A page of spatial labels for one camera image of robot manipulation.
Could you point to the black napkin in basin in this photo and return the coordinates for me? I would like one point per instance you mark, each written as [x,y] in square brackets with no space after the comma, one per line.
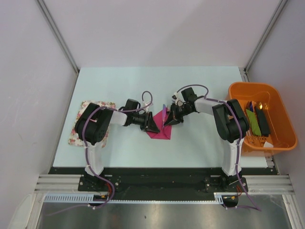
[262,122]

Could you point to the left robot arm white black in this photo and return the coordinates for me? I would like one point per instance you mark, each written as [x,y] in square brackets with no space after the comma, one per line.
[93,124]

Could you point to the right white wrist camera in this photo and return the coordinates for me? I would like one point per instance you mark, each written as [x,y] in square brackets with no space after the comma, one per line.
[176,100]

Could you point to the floral cloth mat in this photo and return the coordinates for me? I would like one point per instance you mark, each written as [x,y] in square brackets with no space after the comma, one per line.
[74,138]

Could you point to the green napkin in basin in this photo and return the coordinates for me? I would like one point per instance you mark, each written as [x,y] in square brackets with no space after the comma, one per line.
[253,123]

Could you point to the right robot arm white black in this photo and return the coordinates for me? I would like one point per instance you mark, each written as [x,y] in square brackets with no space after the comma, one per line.
[230,121]

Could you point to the aluminium rail frame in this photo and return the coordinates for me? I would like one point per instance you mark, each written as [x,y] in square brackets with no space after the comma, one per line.
[257,184]

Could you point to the left aluminium corner post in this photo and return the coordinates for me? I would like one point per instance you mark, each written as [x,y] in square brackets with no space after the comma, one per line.
[57,34]

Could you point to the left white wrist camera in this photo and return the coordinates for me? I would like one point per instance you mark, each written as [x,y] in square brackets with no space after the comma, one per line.
[146,105]

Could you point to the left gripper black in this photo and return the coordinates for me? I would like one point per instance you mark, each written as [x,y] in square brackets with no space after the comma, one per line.
[149,124]

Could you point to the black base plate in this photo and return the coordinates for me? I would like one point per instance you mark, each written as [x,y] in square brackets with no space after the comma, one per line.
[163,184]

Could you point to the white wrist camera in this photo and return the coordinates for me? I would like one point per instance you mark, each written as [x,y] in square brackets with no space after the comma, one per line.
[176,100]
[146,105]

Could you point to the white cable duct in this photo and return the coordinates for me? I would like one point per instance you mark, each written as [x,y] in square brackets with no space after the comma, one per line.
[94,199]

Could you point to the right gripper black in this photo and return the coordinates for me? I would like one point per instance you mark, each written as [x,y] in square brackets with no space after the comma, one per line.
[172,120]

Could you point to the right aluminium corner post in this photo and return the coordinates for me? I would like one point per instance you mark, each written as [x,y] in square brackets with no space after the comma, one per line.
[270,25]

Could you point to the orange plastic basin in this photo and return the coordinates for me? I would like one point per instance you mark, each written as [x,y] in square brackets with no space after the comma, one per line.
[282,137]

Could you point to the aluminium corner post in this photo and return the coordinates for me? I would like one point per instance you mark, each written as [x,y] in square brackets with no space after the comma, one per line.
[57,34]
[270,25]

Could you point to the black fork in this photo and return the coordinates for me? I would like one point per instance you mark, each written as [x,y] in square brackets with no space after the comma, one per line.
[168,108]

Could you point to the pink paper napkin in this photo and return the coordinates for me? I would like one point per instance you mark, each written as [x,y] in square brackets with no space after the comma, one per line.
[165,131]

